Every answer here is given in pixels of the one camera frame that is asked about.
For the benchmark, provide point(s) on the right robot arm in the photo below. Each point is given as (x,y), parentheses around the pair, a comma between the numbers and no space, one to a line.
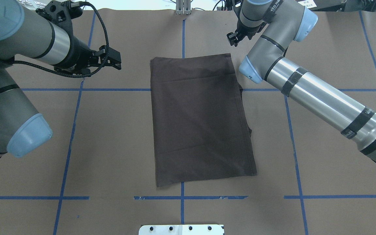
(282,22)

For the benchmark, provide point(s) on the aluminium frame post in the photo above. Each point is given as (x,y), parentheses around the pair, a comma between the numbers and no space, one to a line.
(183,7)

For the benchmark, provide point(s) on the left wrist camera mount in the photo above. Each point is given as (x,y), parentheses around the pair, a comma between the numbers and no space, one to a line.
(61,14)

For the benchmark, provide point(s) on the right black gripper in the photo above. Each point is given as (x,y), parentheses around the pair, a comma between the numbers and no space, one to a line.
(244,30)

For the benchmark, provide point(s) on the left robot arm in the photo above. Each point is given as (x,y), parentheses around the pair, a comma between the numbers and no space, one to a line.
(41,39)

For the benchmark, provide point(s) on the brown t-shirt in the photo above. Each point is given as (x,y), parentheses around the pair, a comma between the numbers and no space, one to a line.
(199,123)

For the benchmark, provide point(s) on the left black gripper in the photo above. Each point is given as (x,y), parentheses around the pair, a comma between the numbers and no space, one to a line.
(78,52)

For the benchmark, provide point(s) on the white pedestal column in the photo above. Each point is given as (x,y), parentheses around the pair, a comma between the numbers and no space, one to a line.
(190,229)

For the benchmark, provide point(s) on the black box with label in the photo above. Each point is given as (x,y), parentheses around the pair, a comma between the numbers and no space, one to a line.
(323,5)

